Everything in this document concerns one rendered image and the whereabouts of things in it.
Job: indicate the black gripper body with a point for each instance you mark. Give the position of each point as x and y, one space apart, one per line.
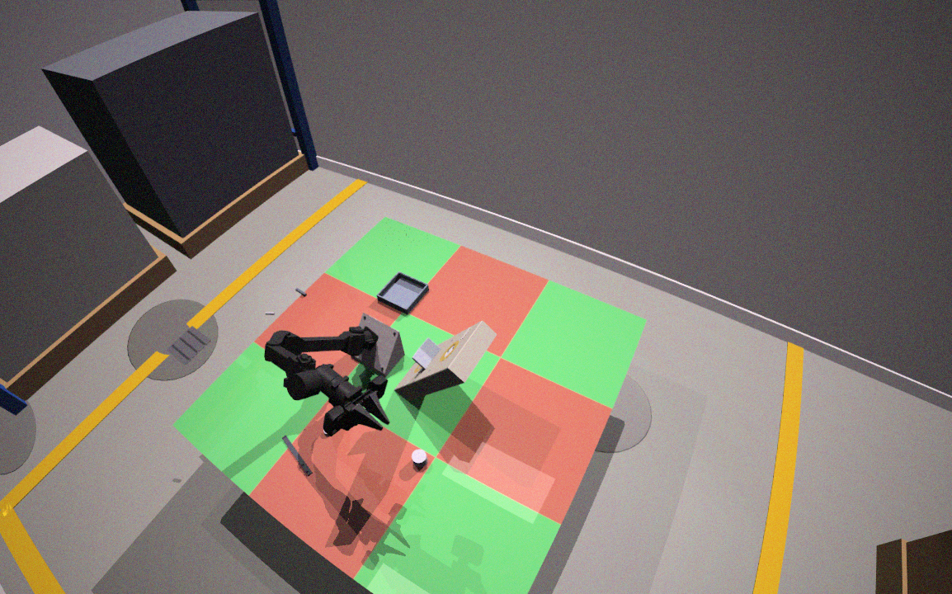
347 396

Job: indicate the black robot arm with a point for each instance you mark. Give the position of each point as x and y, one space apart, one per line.
303 380

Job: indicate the grey flat bar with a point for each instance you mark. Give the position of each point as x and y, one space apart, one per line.
297 455

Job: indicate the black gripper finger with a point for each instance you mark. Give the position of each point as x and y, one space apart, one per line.
374 407
358 415

